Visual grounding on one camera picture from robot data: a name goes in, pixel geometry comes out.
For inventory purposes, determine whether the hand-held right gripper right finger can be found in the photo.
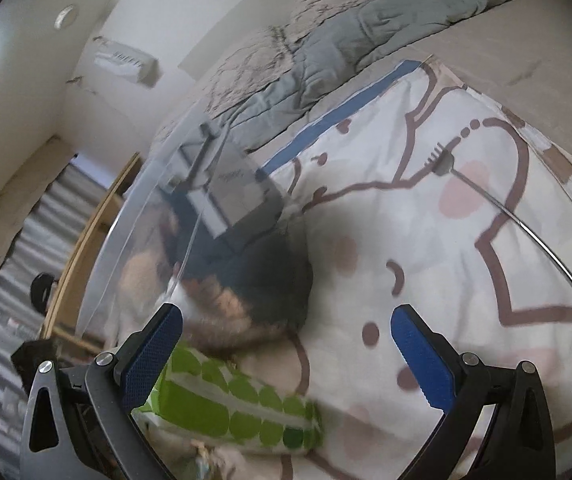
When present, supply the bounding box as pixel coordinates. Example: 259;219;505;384
390;303;556;480

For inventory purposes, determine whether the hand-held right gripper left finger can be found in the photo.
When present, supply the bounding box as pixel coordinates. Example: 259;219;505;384
20;302;185;480

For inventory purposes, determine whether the green dotted wet wipes pack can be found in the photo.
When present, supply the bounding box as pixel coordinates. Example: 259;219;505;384
130;339;327;456

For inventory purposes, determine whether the clear plastic storage bin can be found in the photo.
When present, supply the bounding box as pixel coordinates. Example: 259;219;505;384
73;102;317;356

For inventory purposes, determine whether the black visor cap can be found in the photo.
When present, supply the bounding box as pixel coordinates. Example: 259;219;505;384
30;272;60;314

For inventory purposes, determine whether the grey curtain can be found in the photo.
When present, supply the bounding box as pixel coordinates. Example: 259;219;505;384
0;162;112;461

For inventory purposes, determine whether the crumpled clear plastic bag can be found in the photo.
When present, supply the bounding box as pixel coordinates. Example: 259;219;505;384
185;444;227;480

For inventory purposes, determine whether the long wooden shelf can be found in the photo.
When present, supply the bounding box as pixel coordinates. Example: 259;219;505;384
40;152;145;356

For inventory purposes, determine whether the cartoon printed blanket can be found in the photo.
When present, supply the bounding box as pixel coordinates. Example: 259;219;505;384
101;54;572;480

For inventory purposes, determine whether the beige cartoon curtain valance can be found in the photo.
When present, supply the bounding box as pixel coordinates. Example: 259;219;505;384
0;134;75;311

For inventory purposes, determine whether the white hanging paper bag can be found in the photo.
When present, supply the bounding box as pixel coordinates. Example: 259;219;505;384
93;37;159;86

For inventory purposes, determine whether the white headboard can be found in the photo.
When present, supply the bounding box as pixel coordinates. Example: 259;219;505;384
178;27;272;79

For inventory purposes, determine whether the grey duvet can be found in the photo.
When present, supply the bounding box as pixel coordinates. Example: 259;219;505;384
215;0;549;151

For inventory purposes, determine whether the round smoke detector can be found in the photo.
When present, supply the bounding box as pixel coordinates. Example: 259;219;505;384
54;3;80;30

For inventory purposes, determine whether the long handled metal fork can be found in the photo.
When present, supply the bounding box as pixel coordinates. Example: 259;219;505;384
423;147;572;341

